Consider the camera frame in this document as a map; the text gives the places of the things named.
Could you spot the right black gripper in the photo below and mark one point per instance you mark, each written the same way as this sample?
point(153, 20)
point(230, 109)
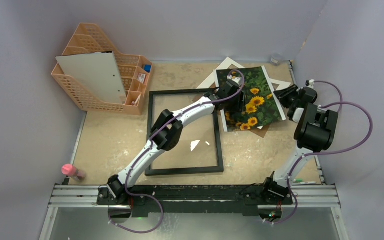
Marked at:
point(283, 96)

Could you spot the white pen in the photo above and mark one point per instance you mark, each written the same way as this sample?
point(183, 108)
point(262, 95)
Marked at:
point(306, 183)

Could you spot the black picture frame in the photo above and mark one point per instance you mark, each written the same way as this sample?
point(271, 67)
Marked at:
point(218, 168)

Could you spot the blue small box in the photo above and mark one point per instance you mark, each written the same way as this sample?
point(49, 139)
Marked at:
point(147, 68)

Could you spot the brown backing board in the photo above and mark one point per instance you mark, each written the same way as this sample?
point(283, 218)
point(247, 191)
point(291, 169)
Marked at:
point(209, 82)

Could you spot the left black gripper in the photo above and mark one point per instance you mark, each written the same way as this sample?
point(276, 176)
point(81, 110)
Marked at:
point(239, 106)

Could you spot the clear glass pane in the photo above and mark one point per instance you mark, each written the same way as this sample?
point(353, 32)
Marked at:
point(197, 147)

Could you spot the sunflower photo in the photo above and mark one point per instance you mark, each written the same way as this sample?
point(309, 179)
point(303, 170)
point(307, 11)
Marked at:
point(259, 106)

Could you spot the green marker pen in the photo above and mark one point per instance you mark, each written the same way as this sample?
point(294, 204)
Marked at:
point(295, 181)

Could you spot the red white small box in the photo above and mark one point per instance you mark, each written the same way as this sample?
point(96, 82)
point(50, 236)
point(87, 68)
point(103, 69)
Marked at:
point(142, 78)

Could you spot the white folder board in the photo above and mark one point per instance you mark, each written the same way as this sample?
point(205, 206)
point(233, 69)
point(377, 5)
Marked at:
point(98, 72)

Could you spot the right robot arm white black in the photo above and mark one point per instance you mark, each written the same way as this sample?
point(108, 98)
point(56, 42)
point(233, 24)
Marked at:
point(314, 133)

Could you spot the pink bottle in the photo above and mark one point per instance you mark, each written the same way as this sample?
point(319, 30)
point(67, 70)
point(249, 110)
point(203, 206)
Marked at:
point(73, 172)

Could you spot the white mat board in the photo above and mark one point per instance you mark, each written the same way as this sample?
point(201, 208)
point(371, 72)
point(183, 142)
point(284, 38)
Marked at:
point(228, 63)

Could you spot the orange plastic file organizer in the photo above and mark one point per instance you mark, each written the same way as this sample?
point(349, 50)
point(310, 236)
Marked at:
point(90, 38)

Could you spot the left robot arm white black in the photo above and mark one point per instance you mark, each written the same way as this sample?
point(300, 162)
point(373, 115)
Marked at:
point(167, 130)

